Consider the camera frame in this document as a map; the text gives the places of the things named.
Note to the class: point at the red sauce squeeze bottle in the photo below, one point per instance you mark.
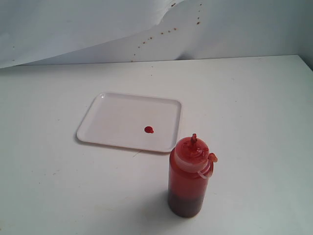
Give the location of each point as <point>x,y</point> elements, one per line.
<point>191,165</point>

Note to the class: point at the red sauce blob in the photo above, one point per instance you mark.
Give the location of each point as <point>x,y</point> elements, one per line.
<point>149,130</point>

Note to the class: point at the white rectangular plastic tray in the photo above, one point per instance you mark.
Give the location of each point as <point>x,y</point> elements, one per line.
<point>119,120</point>

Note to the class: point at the white paper backdrop sheet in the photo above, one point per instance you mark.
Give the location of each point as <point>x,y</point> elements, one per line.
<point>46,32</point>

